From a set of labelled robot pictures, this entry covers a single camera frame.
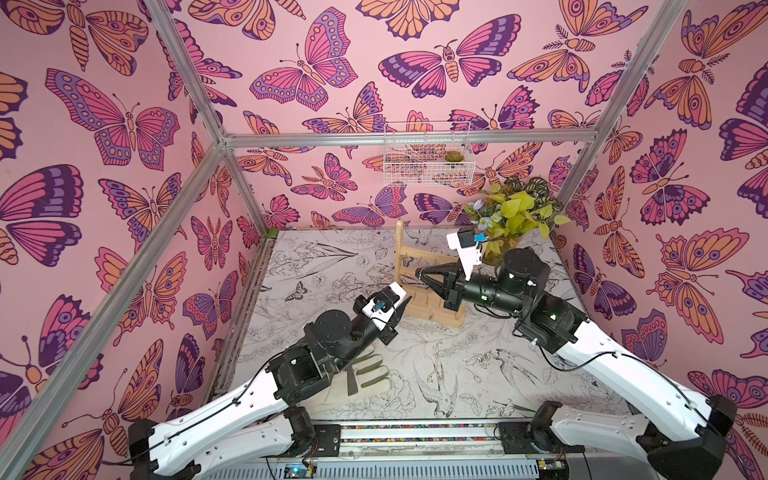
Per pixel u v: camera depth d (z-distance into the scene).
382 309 0.49
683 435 0.39
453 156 0.92
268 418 0.47
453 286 0.52
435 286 0.58
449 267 0.55
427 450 0.73
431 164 1.06
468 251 0.52
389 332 0.54
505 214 0.95
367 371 0.84
